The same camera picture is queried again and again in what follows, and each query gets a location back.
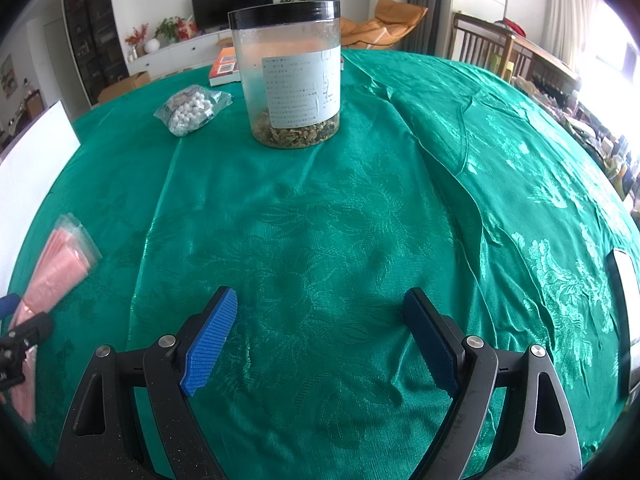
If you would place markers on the grey curtain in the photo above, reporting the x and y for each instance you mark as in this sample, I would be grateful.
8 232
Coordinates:
431 34

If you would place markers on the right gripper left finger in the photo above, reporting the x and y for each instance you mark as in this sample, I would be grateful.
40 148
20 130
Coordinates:
202 338

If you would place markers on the brown cardboard box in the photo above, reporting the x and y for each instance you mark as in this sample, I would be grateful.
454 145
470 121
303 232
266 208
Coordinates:
124 86

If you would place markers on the black glass cabinet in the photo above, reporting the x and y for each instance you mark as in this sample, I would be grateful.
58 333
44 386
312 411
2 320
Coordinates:
95 44

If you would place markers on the dining table with chairs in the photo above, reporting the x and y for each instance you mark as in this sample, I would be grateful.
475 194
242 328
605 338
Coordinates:
28 112

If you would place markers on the dark wooden chair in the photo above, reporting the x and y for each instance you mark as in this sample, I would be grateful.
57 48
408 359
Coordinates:
507 54

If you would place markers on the leafy plant with red box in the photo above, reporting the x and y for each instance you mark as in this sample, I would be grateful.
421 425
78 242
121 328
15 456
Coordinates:
175 29

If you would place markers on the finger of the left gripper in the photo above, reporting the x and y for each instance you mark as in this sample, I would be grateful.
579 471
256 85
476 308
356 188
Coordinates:
8 305
27 334

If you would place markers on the white cardboard box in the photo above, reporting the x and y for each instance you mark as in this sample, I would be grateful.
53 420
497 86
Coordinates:
29 168

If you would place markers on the black flat television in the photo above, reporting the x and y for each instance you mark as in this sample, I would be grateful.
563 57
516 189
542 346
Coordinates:
210 14

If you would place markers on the orange lounge chair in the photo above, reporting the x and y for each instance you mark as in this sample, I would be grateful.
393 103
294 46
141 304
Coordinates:
392 21

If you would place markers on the pink cloth in bag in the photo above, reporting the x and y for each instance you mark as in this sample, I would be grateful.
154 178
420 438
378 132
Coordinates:
65 261

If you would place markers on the clear jar black lid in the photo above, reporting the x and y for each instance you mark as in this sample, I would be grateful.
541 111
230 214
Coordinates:
290 62

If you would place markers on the red flowers in vase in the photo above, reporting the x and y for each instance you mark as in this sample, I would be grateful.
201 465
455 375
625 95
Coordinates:
136 40

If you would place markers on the green satin tablecloth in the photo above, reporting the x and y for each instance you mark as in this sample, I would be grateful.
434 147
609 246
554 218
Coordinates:
441 176

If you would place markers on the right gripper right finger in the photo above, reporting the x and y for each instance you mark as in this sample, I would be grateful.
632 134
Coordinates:
437 339

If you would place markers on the white tv cabinet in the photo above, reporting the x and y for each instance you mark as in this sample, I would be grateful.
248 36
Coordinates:
196 52

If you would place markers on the bag of white balls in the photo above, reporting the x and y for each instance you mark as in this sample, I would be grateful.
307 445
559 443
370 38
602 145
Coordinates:
191 109

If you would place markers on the orange book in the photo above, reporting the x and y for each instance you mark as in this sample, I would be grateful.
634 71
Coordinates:
225 69

